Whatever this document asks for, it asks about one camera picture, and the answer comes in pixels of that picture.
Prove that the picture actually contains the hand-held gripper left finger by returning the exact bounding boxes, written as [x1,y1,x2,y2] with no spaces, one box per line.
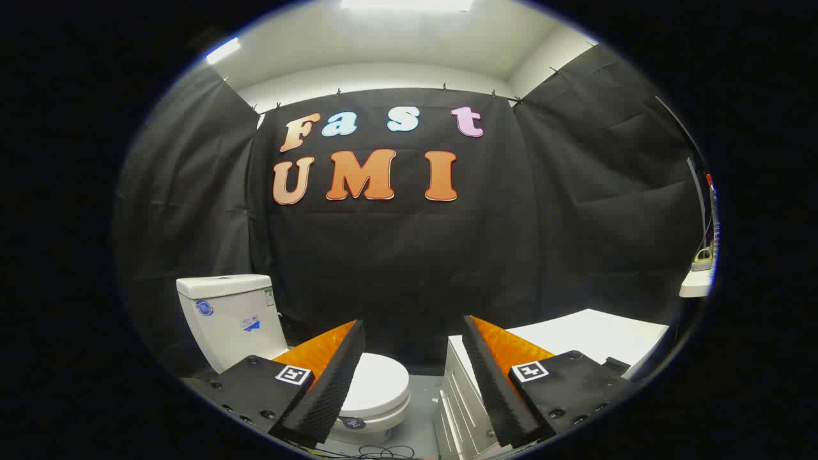
[181,319,367,449]

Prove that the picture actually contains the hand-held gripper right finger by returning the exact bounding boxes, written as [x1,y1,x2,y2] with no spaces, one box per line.
[461,314,640,449]

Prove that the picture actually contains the white toilet lid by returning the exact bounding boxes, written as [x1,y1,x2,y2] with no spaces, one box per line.
[339,353,410,417]

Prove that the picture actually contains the white toilet tank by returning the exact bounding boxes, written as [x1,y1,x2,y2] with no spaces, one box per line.
[176,274,289,374]

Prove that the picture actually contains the white drawer cabinet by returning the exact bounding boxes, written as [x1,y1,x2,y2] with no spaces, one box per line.
[435,309,670,460]

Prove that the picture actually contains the black backdrop cloth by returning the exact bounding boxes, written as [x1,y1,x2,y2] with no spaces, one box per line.
[114,43,707,378]

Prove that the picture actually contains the long ceiling light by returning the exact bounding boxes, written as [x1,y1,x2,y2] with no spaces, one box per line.
[342,0,474,12]

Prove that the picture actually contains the black floor cables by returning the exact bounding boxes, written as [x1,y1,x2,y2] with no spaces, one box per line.
[307,444,416,460]

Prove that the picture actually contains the white wall shelf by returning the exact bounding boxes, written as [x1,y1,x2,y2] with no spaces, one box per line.
[679,268,714,298]

